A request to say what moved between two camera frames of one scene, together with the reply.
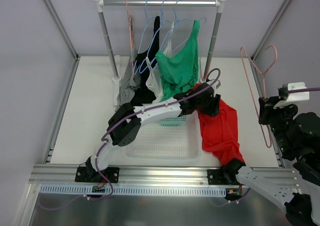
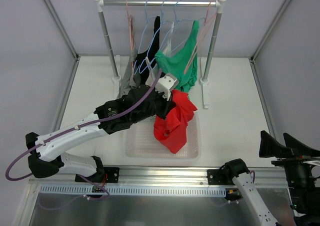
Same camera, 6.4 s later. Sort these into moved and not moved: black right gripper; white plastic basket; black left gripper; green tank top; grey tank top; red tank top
Moved: black right gripper; black left gripper; red tank top
Not moved: white plastic basket; green tank top; grey tank top
